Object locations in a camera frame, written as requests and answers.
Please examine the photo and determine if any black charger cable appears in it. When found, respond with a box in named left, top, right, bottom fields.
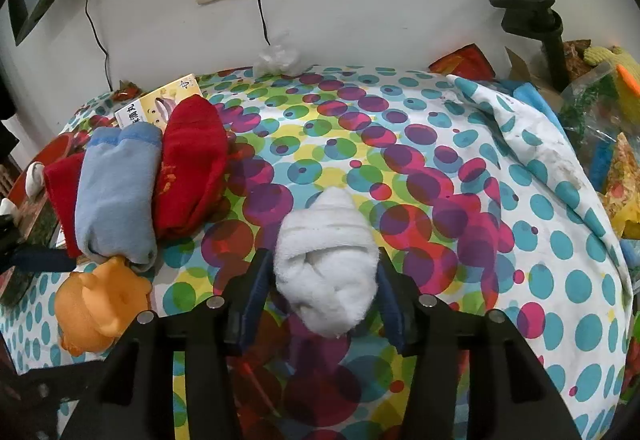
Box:
left=252, top=0, right=272, bottom=46

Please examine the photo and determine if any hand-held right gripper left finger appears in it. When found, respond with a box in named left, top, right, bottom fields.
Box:
left=59, top=247, right=276, bottom=440

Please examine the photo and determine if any red sock yellow print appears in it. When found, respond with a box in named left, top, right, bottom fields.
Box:
left=151, top=95, right=230, bottom=241
left=42, top=153, right=86, bottom=258

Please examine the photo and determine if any black clamp stand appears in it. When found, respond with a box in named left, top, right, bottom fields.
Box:
left=489, top=0, right=571, bottom=91

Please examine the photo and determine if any red foil packet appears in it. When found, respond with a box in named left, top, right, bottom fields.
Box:
left=429, top=45, right=496, bottom=81

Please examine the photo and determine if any yellow knitted toy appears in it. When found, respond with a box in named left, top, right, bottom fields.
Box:
left=582, top=45, right=640, bottom=68

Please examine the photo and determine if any polka dot tablecloth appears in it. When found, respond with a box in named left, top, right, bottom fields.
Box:
left=0, top=65, right=633, bottom=440

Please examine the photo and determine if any light blue sock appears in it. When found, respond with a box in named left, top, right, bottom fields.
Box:
left=75, top=123, right=163, bottom=273

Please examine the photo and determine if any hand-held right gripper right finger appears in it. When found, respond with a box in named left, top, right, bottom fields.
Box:
left=375, top=247, right=583, bottom=440

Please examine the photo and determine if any yellow orange snack packet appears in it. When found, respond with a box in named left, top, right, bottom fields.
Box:
left=597, top=133, right=640, bottom=236

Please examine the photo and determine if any red candy wrapper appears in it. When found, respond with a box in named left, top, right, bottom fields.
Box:
left=112, top=80, right=141, bottom=101

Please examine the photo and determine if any clear plastic bag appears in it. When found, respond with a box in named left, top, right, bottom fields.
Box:
left=557, top=65, right=640, bottom=156

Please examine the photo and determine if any thin black cable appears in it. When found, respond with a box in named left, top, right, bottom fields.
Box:
left=84, top=0, right=238, bottom=91

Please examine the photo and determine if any red bowl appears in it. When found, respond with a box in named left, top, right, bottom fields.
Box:
left=0, top=147, right=63, bottom=246

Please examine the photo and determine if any orange rubber pig toy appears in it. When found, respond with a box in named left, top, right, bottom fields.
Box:
left=54, top=256, right=153, bottom=353

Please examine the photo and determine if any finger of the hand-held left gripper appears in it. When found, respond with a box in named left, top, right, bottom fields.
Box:
left=0, top=246, right=76, bottom=274

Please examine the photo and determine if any yellow medicine box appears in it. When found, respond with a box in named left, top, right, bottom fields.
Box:
left=115, top=73, right=203, bottom=128

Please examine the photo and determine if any white sock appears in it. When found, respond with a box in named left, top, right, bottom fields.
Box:
left=272, top=187, right=378, bottom=336

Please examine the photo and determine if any crumpled white plastic wrap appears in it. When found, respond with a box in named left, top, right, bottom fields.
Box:
left=252, top=33, right=301, bottom=74

